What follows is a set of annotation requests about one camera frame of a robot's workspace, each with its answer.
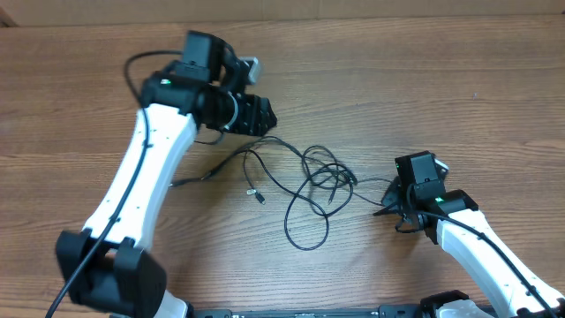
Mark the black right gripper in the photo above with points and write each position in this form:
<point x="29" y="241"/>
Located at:
<point x="395" y="197"/>

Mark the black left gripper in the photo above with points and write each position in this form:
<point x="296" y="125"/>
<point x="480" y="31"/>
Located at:
<point x="246" y="115"/>

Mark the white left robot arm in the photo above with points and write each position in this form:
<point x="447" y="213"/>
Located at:
<point x="107" y="266"/>

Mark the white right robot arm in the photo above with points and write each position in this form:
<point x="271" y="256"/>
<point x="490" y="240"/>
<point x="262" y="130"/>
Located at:
<point x="454" y="221"/>

